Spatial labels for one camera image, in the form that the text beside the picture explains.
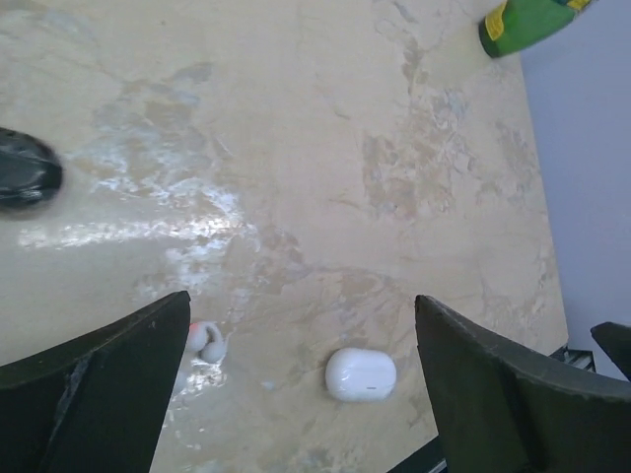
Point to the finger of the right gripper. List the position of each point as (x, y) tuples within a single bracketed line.
[(615, 340)]

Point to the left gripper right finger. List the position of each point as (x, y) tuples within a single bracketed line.
[(500, 406)]

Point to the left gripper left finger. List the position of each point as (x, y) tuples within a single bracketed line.
[(96, 403)]

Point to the black earbud charging case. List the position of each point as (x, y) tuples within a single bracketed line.
[(31, 171)]

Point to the white earbud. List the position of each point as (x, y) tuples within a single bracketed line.
[(207, 342)]

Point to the green glass bottle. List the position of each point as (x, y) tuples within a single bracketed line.
[(515, 25)]

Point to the aluminium frame rail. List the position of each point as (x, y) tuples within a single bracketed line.
[(580, 359)]

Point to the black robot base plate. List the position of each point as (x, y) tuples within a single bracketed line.
[(427, 459)]

